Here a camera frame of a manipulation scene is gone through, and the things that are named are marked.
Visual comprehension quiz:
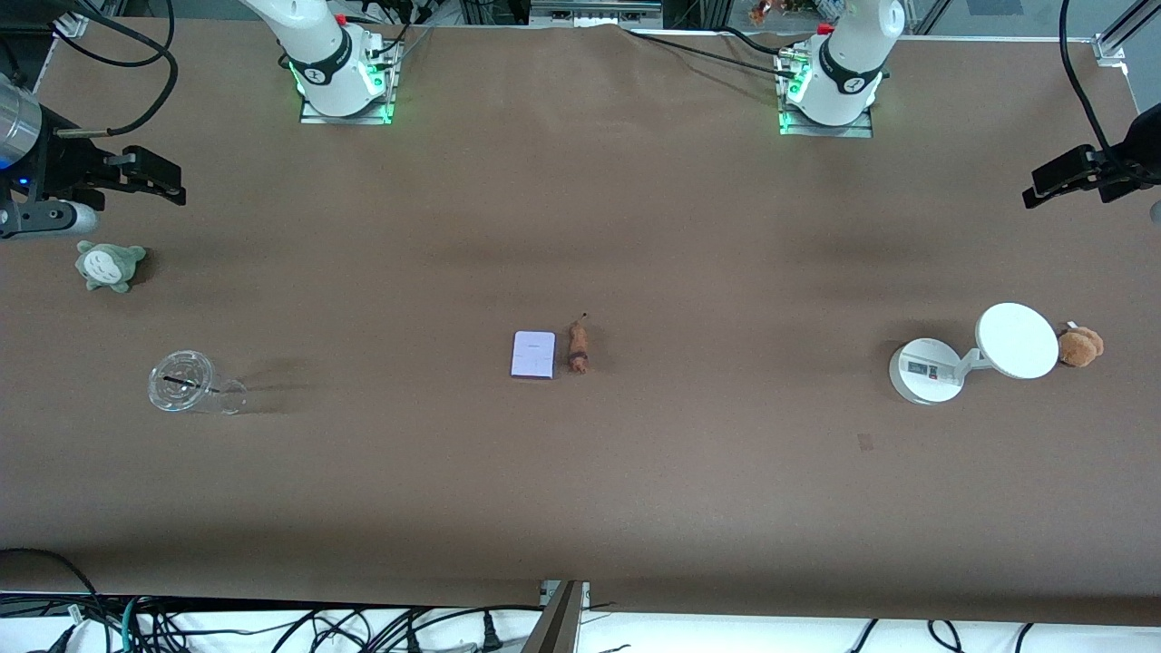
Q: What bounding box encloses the lavender phone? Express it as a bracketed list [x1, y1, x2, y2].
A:
[511, 330, 557, 380]

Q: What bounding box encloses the brown lion statue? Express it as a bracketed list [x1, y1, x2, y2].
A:
[567, 312, 592, 375]

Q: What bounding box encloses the grey-green plush toy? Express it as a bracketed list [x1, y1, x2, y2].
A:
[75, 240, 147, 294]

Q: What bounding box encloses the white round desk lamp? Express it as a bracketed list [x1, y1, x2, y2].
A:
[889, 302, 1060, 405]

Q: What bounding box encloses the brown plush toy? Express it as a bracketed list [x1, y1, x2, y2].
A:
[1057, 322, 1106, 368]

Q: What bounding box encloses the clear plastic cup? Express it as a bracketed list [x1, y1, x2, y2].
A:
[147, 350, 248, 416]

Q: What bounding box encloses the brown paper table cover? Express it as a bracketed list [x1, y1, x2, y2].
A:
[0, 18, 1161, 627]

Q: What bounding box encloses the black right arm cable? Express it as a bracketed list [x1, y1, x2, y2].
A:
[50, 0, 180, 139]

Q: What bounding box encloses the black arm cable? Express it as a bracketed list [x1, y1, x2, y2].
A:
[1059, 0, 1117, 160]
[50, 0, 180, 139]

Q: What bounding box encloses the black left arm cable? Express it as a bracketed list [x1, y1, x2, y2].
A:
[1059, 0, 1117, 160]

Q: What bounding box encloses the aluminium frame corner bracket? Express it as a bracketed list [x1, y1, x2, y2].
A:
[1093, 0, 1161, 66]

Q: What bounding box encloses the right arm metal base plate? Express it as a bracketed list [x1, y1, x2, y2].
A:
[299, 86, 397, 125]

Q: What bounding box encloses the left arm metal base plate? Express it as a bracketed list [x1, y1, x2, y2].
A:
[778, 100, 874, 139]

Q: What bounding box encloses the black cable on table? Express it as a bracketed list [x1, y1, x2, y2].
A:
[626, 30, 799, 78]

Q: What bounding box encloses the black looped floor cable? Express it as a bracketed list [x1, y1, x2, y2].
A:
[0, 548, 102, 653]

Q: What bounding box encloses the silver metal rail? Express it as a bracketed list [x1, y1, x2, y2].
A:
[531, 0, 663, 28]

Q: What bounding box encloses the aluminium frame post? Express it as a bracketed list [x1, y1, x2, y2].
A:
[522, 580, 590, 653]

